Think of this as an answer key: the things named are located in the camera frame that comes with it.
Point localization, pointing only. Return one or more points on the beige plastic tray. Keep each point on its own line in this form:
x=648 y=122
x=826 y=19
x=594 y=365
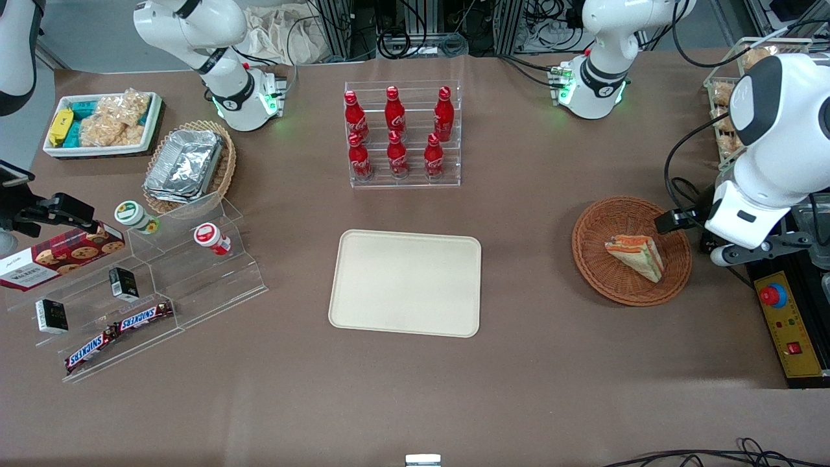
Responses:
x=405 y=282

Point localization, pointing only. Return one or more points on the cream cloth bag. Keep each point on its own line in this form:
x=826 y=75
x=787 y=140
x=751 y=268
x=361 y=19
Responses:
x=272 y=35

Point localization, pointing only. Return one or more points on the teal snack packet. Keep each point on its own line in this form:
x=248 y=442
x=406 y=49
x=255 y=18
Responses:
x=73 y=134
x=83 y=108

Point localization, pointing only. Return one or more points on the triangular sandwich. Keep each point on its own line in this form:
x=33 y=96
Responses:
x=639 y=256

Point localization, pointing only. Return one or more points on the red lid white cup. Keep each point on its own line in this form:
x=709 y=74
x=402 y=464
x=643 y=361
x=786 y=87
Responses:
x=209 y=237

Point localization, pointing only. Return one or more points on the yellow control panel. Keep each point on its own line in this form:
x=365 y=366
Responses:
x=788 y=334

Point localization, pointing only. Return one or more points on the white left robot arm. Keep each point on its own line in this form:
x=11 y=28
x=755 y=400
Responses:
x=606 y=39

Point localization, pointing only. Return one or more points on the red emergency stop button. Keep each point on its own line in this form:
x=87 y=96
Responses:
x=773 y=296

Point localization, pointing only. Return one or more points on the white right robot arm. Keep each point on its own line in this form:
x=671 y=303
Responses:
x=194 y=26

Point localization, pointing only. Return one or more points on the aluminium foil tray stack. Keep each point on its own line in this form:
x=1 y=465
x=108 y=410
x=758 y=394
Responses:
x=185 y=165

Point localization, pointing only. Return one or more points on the yellow snack packet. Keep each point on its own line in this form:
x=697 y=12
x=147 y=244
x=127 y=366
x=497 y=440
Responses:
x=60 y=126

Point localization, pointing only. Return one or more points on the clear acrylic stepped stand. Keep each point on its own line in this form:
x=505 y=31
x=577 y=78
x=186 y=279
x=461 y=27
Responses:
x=194 y=285

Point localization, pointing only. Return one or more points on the green lid white cup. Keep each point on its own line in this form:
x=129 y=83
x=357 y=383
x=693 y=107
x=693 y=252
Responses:
x=131 y=214

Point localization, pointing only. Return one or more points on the oval light wicker basket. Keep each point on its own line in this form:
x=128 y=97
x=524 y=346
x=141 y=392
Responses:
x=227 y=167

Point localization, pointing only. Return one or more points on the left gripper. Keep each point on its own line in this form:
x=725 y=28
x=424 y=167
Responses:
x=678 y=220

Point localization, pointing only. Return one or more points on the aluminium profile frame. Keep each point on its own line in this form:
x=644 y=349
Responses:
x=347 y=26
x=509 y=26

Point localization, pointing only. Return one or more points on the clear bag rice crackers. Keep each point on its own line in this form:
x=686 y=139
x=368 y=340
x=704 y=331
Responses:
x=130 y=107
x=107 y=133

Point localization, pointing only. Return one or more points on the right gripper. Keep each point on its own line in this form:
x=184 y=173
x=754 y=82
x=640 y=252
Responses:
x=40 y=213

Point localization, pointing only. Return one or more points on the clear acrylic bottle rack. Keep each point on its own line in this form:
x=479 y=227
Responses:
x=415 y=183

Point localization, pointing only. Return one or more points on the small black box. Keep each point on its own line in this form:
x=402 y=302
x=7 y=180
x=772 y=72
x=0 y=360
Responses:
x=123 y=284
x=52 y=316

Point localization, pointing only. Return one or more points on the white rectangular snack box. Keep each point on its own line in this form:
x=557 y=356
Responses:
x=97 y=151

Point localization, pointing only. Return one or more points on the snickers chocolate bar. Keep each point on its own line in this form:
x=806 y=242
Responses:
x=144 y=316
x=91 y=350

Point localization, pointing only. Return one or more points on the red cookie box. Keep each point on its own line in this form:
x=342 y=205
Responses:
x=65 y=253

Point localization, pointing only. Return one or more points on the black control box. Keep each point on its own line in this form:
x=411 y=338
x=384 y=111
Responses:
x=801 y=292

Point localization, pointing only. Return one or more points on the bagged bread rolls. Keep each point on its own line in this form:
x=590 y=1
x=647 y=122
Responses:
x=726 y=130
x=758 y=57

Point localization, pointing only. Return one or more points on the round brown wicker basket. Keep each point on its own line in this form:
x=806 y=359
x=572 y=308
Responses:
x=593 y=259

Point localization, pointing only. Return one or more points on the red cola bottle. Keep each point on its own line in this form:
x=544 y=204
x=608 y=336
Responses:
x=355 y=117
x=395 y=113
x=434 y=159
x=443 y=117
x=397 y=157
x=360 y=159

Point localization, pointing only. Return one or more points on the clear plastic container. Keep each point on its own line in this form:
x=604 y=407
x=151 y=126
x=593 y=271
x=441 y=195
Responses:
x=818 y=233

